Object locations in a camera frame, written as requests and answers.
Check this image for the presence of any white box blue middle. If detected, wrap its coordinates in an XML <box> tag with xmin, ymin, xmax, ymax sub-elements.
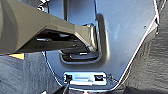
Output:
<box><xmin>62</xmin><ymin>71</ymin><xmax>108</xmax><ymax>88</ymax></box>

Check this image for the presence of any grey robot torso limb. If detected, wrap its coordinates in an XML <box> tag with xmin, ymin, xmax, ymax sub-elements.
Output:
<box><xmin>0</xmin><ymin>0</ymin><xmax>101</xmax><ymax>56</ymax></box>

